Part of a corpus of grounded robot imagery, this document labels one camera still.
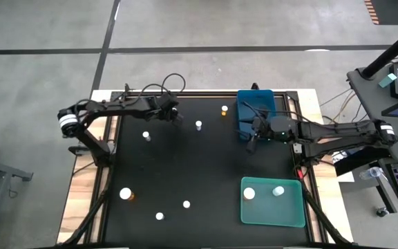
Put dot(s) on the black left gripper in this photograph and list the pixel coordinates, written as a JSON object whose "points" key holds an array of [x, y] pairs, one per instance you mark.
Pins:
{"points": [[157, 112]]}

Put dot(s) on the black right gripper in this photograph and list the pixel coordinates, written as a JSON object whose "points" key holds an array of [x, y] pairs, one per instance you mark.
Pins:
{"points": [[261, 131]]}

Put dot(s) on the small white-capped pill bottle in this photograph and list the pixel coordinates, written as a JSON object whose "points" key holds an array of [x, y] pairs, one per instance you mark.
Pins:
{"points": [[198, 124], [159, 216], [186, 204]]}

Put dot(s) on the small amber pill bottle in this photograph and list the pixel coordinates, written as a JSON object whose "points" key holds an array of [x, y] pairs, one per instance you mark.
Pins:
{"points": [[224, 110]]}

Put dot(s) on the blue-tinted pill bottle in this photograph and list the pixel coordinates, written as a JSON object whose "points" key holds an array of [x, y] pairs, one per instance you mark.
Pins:
{"points": [[146, 135]]}

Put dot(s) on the medium orange pill bottle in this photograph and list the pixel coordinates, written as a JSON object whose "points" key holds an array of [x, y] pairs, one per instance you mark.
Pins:
{"points": [[249, 193]]}

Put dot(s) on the large orange pill bottle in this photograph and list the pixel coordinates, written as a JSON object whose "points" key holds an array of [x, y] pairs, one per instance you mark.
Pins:
{"points": [[126, 194]]}

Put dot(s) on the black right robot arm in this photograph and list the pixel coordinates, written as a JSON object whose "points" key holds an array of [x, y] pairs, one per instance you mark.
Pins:
{"points": [[340, 133]]}

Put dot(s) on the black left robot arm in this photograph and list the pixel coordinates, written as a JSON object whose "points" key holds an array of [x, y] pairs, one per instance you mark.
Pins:
{"points": [[123, 105]]}

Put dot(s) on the blue plastic bin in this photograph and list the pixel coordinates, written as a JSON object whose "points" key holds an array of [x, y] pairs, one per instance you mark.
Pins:
{"points": [[257, 103]]}

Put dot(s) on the teal plastic bin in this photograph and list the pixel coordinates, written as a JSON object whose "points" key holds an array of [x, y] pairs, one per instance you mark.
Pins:
{"points": [[271, 214]]}

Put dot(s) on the black table mat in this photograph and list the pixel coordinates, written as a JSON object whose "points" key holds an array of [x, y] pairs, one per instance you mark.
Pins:
{"points": [[202, 166]]}

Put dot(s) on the red connector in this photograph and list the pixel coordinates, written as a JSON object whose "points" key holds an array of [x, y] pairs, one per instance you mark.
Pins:
{"points": [[301, 174]]}

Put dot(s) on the clear water bottle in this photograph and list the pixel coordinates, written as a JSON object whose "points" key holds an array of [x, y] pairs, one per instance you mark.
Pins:
{"points": [[371, 173]]}

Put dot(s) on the dark grey desk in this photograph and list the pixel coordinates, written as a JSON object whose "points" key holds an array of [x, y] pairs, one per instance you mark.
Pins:
{"points": [[375, 100]]}

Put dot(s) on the small teal box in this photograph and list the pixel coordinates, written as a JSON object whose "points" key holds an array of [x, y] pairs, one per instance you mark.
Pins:
{"points": [[387, 80]]}

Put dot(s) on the black vertical pole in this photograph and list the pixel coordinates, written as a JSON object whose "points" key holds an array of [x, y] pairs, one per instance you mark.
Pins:
{"points": [[392, 52]]}

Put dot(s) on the black hazard-striped floor mat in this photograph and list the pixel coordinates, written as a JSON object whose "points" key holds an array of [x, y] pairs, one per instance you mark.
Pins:
{"points": [[392, 10]]}

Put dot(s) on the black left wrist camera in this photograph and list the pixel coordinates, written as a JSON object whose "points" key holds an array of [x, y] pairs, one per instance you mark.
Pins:
{"points": [[168, 100]]}

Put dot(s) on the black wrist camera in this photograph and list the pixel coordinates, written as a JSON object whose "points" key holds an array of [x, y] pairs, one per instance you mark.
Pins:
{"points": [[282, 128], [168, 100]]}

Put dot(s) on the black aluminium table frame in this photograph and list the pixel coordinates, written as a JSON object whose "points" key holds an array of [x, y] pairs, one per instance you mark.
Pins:
{"points": [[199, 93]]}

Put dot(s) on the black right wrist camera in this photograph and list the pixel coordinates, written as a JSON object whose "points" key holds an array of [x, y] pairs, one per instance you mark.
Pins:
{"points": [[282, 128]]}

